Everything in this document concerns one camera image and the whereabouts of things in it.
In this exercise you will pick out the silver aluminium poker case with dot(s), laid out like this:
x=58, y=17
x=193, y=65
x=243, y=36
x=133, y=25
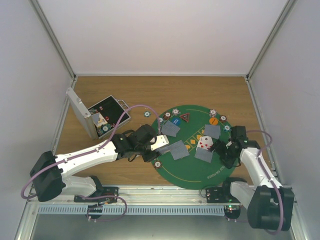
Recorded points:
x=106, y=111

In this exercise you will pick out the face-up red hearts card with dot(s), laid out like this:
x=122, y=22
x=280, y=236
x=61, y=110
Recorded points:
x=205, y=142

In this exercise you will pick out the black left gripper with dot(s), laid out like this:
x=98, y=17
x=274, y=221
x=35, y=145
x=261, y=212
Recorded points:
x=148, y=158

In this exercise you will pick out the red 100 chip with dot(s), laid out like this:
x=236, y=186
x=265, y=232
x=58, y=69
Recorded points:
x=157, y=164
x=223, y=118
x=167, y=115

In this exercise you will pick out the grey slotted cable duct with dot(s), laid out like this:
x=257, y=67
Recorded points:
x=158, y=210

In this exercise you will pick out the orange big blind button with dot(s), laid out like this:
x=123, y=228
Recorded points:
x=214, y=121

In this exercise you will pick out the blue small blind button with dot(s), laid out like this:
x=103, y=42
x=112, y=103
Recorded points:
x=176, y=121

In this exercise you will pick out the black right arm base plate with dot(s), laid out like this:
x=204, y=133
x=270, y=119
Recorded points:
x=217, y=195

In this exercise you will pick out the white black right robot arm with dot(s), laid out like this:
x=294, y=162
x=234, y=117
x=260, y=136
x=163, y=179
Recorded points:
x=269, y=204

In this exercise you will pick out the chip stack inside case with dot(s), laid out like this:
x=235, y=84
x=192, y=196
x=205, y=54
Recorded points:
x=105, y=128

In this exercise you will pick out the round green poker mat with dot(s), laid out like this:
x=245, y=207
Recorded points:
x=189, y=172

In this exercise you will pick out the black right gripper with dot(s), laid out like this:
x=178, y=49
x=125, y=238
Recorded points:
x=218, y=145

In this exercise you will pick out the blue green 50 chip stack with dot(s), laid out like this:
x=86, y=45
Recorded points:
x=147, y=114

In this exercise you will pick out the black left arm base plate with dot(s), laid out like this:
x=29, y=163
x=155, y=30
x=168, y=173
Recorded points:
x=104, y=191

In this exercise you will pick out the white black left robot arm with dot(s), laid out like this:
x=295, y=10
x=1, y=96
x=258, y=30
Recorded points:
x=54, y=175

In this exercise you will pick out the blue playing card deck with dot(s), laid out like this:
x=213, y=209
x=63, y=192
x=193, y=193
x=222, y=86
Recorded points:
x=164, y=150

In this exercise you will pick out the black red triangular all-in button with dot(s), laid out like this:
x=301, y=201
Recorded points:
x=185, y=117

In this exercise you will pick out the blue face-down burn card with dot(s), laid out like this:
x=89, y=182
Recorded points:
x=204, y=155

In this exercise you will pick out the blue orange 10 chip stack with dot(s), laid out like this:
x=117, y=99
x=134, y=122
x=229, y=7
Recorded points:
x=175, y=112

